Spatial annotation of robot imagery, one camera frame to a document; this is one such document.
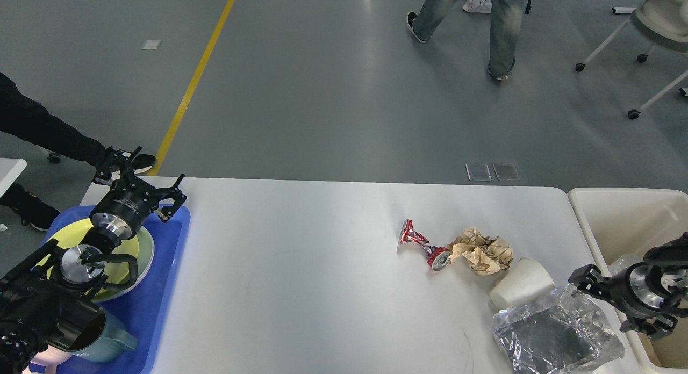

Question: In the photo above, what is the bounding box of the person in grey jeans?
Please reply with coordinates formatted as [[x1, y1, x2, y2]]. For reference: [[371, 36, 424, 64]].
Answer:
[[405, 0, 526, 83]]

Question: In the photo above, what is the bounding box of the yellow plastic plate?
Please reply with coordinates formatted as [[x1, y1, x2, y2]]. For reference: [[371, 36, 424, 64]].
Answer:
[[38, 219, 139, 293]]

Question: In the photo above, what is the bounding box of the teal mug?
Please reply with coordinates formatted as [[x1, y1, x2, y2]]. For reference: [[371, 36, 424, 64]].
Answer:
[[67, 310, 139, 363]]

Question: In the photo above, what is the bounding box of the pink ribbed mug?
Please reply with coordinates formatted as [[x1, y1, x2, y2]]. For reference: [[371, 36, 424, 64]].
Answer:
[[30, 346, 72, 373]]

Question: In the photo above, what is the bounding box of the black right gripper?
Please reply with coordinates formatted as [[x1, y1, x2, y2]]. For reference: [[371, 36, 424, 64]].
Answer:
[[568, 262, 678, 340]]

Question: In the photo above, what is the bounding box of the blue plastic tray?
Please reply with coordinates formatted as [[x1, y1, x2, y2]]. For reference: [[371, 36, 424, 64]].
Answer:
[[56, 206, 191, 373]]

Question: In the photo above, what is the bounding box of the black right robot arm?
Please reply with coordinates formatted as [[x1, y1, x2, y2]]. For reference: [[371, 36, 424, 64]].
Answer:
[[568, 233, 687, 340]]

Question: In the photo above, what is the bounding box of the red snack wrapper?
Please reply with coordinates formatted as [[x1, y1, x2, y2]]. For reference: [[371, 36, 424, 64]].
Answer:
[[398, 219, 452, 271]]

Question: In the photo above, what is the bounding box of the silver foil bag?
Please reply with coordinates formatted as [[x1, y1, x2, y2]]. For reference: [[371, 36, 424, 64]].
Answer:
[[607, 254, 643, 277], [493, 285, 626, 373]]

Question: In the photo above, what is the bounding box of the white rolling chair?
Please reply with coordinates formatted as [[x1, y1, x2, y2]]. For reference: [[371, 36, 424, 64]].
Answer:
[[574, 0, 688, 120]]

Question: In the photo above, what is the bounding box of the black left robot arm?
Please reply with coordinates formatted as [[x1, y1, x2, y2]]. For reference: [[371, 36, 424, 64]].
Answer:
[[2, 150, 187, 373]]

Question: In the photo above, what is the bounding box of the white paper cup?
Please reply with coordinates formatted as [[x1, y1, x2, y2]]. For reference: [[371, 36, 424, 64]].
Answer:
[[489, 257, 555, 310]]

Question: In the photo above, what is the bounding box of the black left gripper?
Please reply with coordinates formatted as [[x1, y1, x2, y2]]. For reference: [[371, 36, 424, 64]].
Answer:
[[89, 146, 187, 241]]

